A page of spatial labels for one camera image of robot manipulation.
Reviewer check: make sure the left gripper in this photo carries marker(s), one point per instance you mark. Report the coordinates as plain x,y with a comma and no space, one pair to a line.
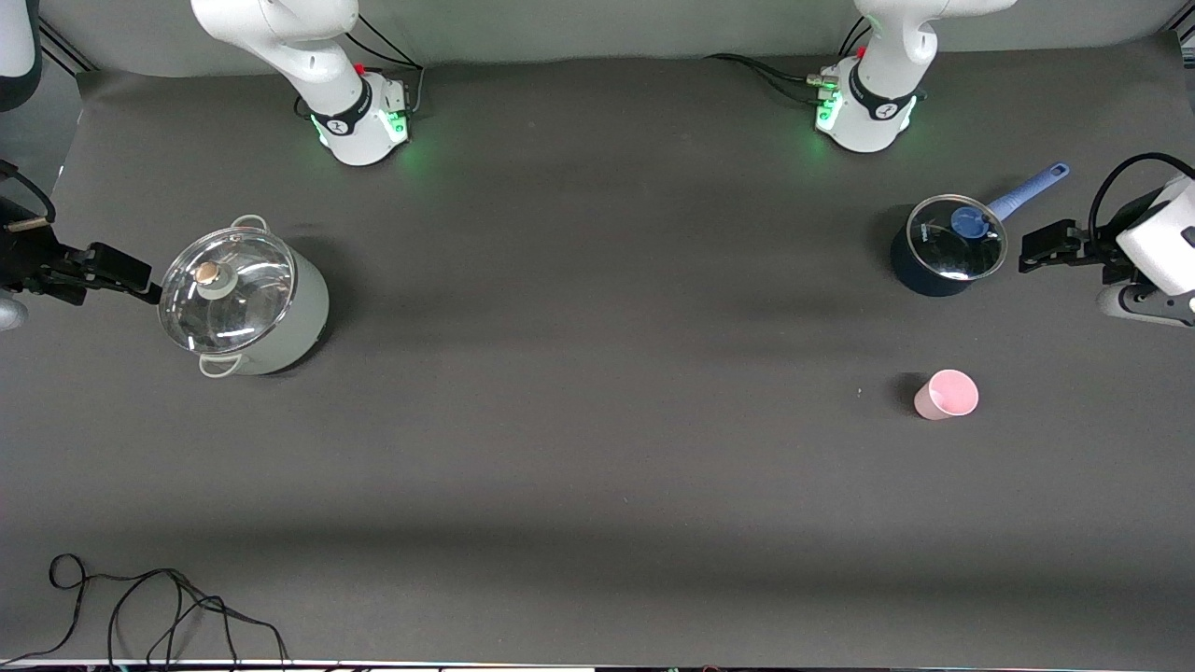
1100,250

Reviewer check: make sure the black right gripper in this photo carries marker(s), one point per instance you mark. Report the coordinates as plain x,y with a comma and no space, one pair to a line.
21,259

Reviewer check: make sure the dark grey table cover sheet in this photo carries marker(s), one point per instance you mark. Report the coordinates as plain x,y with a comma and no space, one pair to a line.
597,467

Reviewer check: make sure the glass lid with grey knob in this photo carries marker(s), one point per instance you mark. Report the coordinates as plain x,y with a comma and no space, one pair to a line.
229,299

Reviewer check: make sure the dark blue saucepan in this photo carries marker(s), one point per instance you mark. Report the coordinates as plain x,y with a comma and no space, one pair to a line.
920,280

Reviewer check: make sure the grey-green cooking pot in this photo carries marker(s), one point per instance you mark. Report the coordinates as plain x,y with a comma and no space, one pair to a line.
294,322

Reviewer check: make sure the pink plastic cup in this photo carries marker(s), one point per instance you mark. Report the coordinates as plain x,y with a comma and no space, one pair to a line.
945,397

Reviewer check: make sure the glass lid with blue knob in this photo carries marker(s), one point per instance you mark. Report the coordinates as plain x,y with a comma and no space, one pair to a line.
945,254

